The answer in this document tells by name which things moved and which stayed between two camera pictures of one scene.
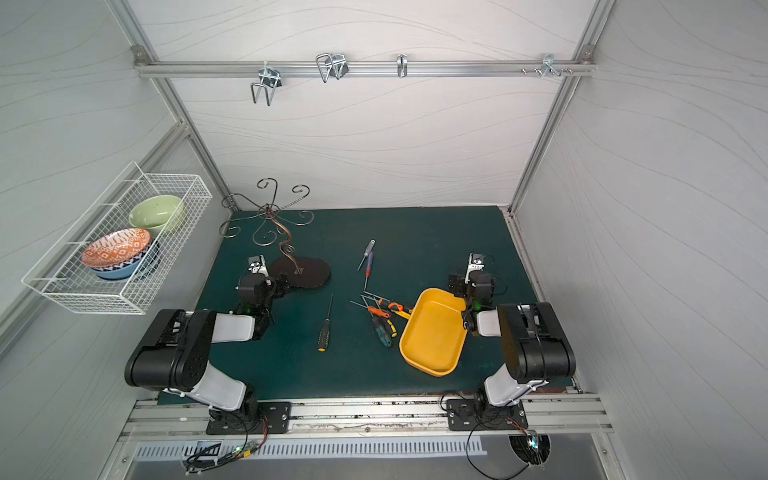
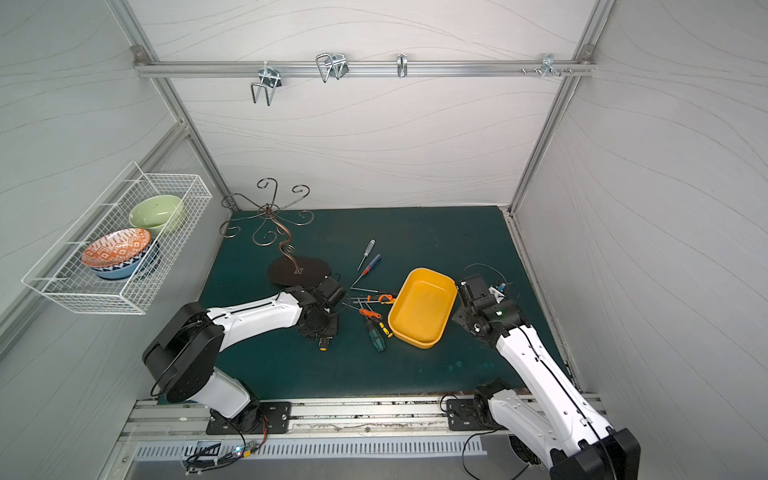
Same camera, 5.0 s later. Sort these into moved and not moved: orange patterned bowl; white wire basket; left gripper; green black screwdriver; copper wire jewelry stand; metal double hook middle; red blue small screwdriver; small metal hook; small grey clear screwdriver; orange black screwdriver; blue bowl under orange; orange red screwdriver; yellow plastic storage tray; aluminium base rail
Moved: left gripper; yellow plastic storage tray; green black screwdriver; red blue small screwdriver; orange red screwdriver; orange black screwdriver
Not moved: aluminium base rail; blue bowl under orange; metal double hook middle; small grey clear screwdriver; white wire basket; orange patterned bowl; small metal hook; copper wire jewelry stand
